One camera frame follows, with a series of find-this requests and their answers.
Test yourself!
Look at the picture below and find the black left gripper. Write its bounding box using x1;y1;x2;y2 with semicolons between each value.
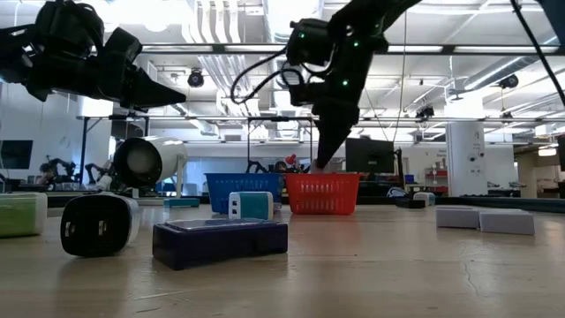
24;26;187;110

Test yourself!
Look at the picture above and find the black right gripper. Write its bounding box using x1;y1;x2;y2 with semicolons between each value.
282;30;389;171

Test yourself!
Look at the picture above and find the teal white USB wall charger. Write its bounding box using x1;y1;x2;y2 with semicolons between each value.
228;191;275;221

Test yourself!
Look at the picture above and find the teal rectangular box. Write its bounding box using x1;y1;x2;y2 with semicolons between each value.
162;197;201;208

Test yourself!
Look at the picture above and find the green white USB wall charger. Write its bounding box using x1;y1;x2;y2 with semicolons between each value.
0;191;49;239

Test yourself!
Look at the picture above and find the white rectangular plastic box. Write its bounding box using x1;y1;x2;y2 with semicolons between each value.
435;206;481;230
478;208;536;236

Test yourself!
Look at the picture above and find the black computer monitor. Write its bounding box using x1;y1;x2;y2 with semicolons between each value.
345;137;396;174

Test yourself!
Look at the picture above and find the red plastic slotted basket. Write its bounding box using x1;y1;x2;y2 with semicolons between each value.
284;172;361;216

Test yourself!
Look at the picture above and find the white cylindrical lamp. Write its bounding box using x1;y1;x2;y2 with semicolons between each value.
113;135;189;198

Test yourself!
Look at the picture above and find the red tool cart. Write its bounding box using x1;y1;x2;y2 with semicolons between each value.
424;166;447;193

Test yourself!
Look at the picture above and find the blue plastic slotted basket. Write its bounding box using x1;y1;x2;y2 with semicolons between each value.
204;172;284;215

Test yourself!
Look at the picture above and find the white round pillar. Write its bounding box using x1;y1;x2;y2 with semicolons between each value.
445;121;486;198

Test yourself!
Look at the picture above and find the dark navy rectangular box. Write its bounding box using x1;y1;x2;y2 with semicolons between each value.
152;218;290;271

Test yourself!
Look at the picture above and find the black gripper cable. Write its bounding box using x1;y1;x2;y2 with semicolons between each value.
230;46;292;106

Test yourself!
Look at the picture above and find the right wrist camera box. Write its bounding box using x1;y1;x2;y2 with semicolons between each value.
286;17;337;67

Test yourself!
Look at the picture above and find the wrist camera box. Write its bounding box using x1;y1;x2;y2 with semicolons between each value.
34;0;106;49
286;17;337;67

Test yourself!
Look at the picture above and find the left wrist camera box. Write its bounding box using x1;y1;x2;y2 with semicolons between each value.
34;0;106;49

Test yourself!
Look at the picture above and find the black wall screen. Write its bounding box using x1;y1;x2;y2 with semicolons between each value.
0;140;34;170

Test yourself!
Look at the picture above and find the black aluminium table frame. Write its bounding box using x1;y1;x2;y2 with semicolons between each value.
0;0;565;214

